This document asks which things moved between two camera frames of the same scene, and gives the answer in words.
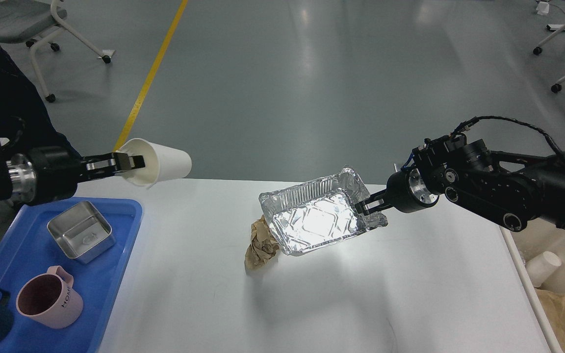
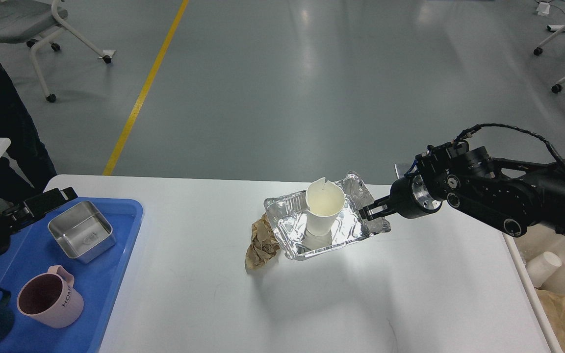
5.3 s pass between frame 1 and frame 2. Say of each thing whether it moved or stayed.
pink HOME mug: stayed
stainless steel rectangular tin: stayed
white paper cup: moved
